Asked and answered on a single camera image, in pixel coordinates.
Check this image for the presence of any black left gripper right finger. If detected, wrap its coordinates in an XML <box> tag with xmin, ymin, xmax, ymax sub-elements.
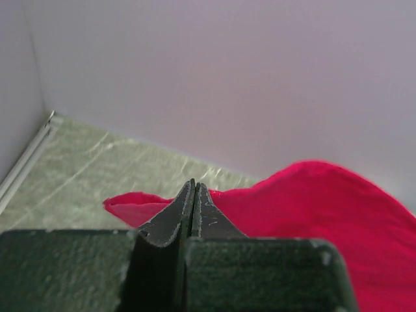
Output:
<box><xmin>190</xmin><ymin>183</ymin><xmax>248</xmax><ymax>239</ymax></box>

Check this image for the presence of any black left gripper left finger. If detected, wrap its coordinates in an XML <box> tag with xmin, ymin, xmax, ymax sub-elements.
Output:
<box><xmin>138</xmin><ymin>179</ymin><xmax>196</xmax><ymax>247</ymax></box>

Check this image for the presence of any magenta pink t-shirt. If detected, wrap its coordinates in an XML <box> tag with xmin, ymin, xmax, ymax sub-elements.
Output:
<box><xmin>103</xmin><ymin>161</ymin><xmax>415</xmax><ymax>311</ymax></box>

